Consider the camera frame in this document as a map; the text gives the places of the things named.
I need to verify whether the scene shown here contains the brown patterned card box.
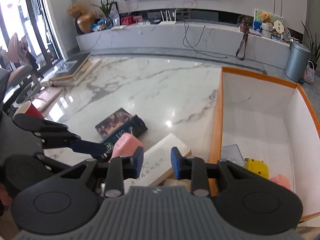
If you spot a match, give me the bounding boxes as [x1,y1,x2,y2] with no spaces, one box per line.
[95,108,133,139]

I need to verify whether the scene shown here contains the pink notebook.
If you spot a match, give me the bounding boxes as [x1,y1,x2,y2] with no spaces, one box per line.
[31,87,63,113]

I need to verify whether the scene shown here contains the long white glasses box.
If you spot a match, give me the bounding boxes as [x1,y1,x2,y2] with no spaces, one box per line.
[124,133,191,193]

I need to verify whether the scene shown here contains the red snack boxes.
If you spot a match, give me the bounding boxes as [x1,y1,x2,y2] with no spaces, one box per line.
[121,15,143,25]

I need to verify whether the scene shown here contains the woven pastel basket bag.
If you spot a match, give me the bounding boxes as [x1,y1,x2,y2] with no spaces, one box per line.
[303,61,315,84]

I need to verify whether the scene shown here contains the green picture board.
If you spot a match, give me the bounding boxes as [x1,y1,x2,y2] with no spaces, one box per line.
[253,9,284,33]

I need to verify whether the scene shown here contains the pink rounded box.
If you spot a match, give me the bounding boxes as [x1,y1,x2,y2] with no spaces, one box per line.
[109,133,144,161]

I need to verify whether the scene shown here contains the orange storage box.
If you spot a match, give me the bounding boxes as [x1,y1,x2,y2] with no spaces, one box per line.
[209,67,319,221]

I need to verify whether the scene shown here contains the copper round vase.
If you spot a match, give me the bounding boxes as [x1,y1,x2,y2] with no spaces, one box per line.
[76,13,95,34]

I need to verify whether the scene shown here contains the teddy bear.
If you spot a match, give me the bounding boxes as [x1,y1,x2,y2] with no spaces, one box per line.
[260,12,273,38]

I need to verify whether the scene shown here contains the yellow tape measure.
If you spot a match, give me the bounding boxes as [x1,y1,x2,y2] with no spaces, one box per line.
[245,158,269,179]

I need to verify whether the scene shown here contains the round paper fan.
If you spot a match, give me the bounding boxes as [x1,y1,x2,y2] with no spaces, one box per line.
[272,20,284,39]

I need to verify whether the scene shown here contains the grey pedal trash bin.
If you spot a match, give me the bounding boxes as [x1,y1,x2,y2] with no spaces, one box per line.
[284,41,311,82]

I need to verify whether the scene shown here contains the stack of books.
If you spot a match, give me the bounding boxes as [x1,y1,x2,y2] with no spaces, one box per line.
[40,53,101,87]

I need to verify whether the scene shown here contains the white wifi router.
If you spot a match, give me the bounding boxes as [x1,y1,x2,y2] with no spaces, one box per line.
[159,10,177,25]

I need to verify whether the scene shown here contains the black power cable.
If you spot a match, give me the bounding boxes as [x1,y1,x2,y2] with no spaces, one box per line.
[182,19,228,59]

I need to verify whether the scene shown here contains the floor potted plant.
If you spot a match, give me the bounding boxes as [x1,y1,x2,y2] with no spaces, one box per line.
[302,22,319,70]

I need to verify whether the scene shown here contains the red paper cup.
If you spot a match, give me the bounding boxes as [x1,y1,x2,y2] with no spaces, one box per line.
[14,101,44,119]

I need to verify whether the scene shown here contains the brown leather camera case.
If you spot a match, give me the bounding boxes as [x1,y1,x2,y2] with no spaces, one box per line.
[235,15,250,61]

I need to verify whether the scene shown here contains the green plant in glass vase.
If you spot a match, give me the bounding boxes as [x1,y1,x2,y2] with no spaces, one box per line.
[92,0,115,29]

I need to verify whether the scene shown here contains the dark shampoo bottle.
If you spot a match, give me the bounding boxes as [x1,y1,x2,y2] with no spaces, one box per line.
[100,115,148,154]

